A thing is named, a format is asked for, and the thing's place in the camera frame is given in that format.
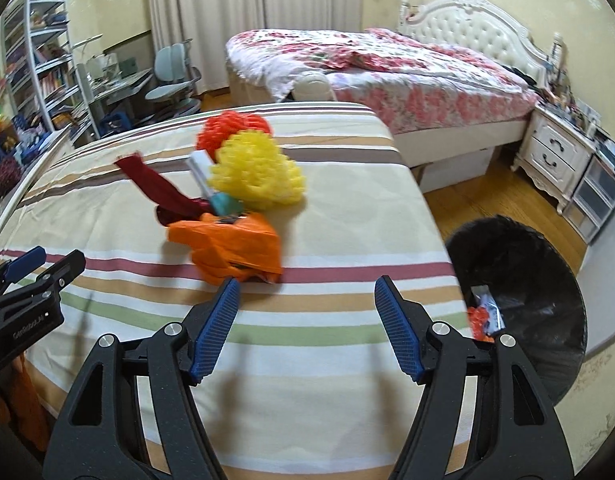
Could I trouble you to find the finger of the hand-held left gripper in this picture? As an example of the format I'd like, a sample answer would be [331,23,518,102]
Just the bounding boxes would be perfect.
[0,246,48,301]
[14,251,87,306]

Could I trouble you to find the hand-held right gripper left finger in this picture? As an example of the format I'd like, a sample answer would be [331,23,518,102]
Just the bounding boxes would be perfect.
[44,276,242,480]

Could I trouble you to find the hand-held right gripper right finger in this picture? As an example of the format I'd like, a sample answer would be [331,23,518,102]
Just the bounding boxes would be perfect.
[374,275,575,480]

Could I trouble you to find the red plastic bag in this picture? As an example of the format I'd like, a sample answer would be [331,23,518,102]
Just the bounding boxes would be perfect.
[467,307,491,343]

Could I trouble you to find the orange plastic bag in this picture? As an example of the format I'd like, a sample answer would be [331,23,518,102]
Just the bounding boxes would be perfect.
[167,211,282,285]

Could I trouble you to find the dark red cloth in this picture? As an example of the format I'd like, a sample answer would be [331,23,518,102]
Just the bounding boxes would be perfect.
[114,154,213,228]

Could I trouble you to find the bin with black bag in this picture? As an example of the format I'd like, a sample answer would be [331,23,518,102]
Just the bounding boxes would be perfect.
[445,215,588,406]

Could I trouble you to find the yellow foam fruit net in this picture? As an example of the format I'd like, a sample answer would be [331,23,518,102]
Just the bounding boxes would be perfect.
[207,130,307,211]

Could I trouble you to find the white teal tube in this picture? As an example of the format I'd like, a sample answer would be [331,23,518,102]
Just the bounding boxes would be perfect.
[188,151,243,216]

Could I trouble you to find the red foam fruit net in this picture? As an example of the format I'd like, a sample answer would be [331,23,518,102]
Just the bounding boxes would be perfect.
[196,112,273,163]

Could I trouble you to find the person's left forearm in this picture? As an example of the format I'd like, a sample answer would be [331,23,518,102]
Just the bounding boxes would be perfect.
[0,352,55,453]

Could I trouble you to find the striped bed sheet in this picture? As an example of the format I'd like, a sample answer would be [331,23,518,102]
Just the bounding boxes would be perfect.
[0,101,475,480]

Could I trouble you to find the pile of colourful toys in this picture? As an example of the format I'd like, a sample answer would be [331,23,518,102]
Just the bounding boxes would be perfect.
[0,72,48,201]

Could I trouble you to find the blue plastic crate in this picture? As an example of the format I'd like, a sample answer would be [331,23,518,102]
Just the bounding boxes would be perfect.
[100,112,135,138]

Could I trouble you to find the white storage box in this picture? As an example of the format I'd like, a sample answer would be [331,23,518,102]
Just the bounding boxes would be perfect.
[417,147,493,193]

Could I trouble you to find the white study desk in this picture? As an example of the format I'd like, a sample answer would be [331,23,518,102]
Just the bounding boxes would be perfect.
[74,55,155,136]

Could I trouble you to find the white bookshelf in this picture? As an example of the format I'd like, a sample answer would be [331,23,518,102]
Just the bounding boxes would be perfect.
[0,0,95,141]

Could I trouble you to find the white wardrobe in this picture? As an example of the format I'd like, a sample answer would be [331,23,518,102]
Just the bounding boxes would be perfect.
[577,175,615,361]

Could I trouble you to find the white desk lamp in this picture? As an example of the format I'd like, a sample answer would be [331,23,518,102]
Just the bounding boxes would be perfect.
[70,34,104,53]

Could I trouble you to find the grey-blue desk chair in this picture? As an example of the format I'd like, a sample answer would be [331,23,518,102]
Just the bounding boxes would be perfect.
[144,39,203,116]

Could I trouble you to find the white nightstand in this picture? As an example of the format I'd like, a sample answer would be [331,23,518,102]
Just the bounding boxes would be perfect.
[511,105,601,216]

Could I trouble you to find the clear plastic drawer unit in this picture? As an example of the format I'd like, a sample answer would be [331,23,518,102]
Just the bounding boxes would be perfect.
[567,152,615,245]

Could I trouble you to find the floral quilt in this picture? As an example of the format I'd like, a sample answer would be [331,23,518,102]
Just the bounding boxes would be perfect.
[224,27,543,136]

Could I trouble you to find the pile of blue boxes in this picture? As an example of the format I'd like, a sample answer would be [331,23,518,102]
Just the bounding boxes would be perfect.
[595,127,615,181]

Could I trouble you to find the pile of small bedside items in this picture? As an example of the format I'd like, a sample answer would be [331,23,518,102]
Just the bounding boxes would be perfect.
[537,32,603,131]

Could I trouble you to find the white bed tufted headboard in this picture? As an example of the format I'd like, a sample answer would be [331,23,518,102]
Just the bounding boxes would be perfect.
[224,0,563,171]

